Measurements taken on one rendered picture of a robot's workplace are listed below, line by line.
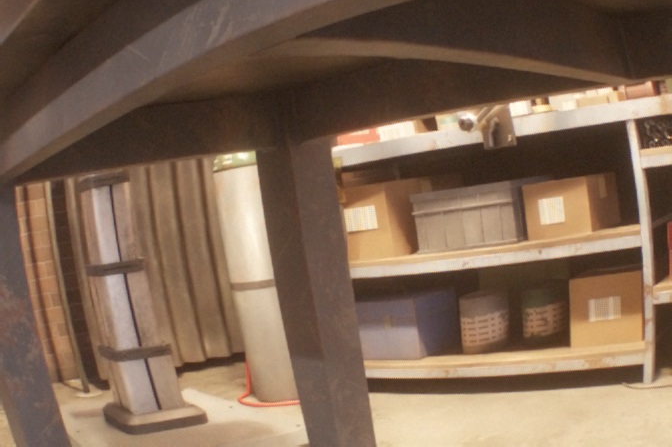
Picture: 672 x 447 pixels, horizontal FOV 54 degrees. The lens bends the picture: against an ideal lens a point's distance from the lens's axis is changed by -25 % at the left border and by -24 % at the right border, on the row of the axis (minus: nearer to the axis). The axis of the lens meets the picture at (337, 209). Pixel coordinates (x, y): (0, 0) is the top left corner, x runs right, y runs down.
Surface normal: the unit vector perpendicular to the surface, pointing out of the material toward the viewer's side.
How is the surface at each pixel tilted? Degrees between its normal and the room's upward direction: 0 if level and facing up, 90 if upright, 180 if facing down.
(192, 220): 91
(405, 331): 90
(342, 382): 90
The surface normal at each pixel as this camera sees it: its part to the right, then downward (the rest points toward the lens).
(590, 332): -0.71, 0.10
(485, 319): -0.14, 0.04
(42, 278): 0.69, -0.10
